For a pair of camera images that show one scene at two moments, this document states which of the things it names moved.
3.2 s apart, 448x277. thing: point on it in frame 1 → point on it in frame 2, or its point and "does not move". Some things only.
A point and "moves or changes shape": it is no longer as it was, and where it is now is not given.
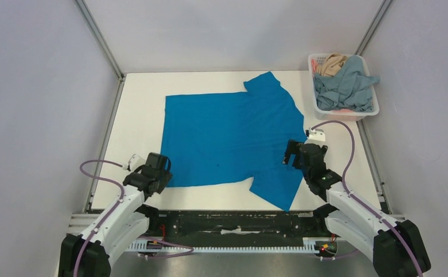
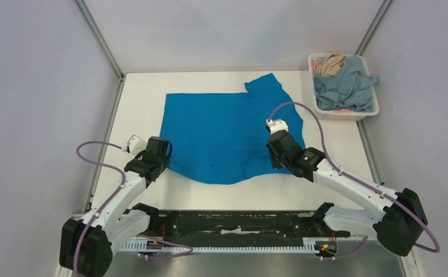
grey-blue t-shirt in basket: x=349 y=89 does not move
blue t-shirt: x=218 y=137 moves or changes shape
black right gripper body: x=296 y=152 → x=276 y=153
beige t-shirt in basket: x=332 y=65 does not move
